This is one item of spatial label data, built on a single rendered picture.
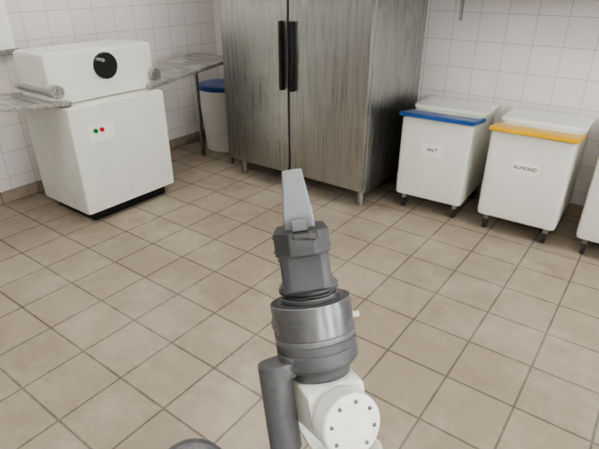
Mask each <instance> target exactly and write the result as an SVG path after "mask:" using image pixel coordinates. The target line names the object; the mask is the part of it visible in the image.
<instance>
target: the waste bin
mask: <svg viewBox="0 0 599 449"><path fill-rule="evenodd" d="M199 88H200V98H201V112H202V118H203V124H204V129H205V135H206V141H207V146H208V149H210V150H212V151H219V152H229V146H228V133H227V120H226V95H225V81H224V79H223V78H219V79H210V80H205V81H201V82H200V83H199Z"/></svg>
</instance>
